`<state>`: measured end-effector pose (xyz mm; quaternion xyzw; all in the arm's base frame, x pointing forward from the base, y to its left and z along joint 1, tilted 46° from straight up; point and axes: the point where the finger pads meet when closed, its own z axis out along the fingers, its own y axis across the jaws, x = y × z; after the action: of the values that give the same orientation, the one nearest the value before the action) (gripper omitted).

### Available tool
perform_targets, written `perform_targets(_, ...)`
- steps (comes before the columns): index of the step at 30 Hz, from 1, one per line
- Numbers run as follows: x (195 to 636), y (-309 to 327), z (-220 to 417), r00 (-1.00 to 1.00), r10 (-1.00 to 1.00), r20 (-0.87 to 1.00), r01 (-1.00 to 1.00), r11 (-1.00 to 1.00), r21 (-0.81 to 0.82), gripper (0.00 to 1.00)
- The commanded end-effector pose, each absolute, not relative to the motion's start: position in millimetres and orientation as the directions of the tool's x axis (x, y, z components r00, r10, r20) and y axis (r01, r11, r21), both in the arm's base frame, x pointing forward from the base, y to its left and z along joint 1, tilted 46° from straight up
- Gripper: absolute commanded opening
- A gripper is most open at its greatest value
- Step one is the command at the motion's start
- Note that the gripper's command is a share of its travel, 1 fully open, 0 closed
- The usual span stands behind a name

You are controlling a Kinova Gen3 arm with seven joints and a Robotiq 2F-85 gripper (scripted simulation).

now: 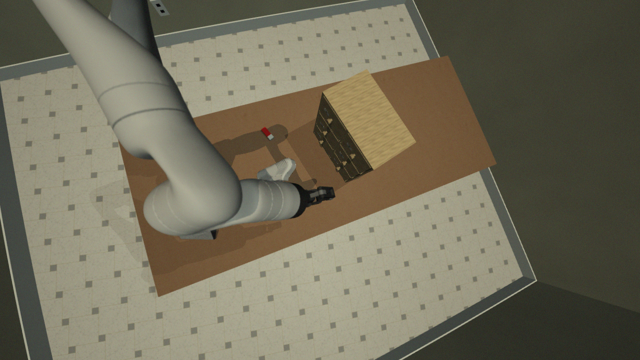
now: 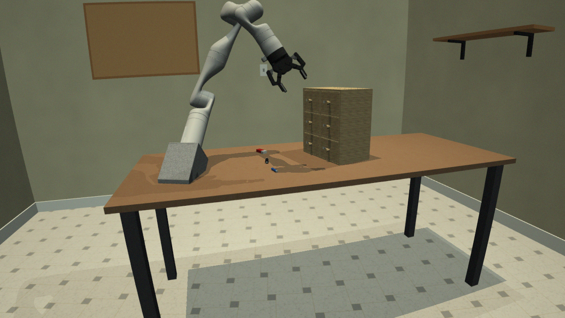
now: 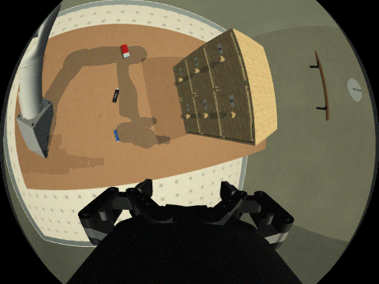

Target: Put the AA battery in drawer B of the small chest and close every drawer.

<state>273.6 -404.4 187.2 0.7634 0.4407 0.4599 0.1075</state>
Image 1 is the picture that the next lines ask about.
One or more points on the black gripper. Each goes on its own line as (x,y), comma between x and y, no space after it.
(322,193)

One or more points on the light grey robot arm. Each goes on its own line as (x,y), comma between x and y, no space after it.
(119,58)

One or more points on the brown wooden drawer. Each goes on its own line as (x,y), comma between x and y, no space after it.
(339,167)
(332,119)
(326,131)
(355,154)
(346,161)
(323,141)

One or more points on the small wooden chest of drawers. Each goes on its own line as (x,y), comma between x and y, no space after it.
(369,118)

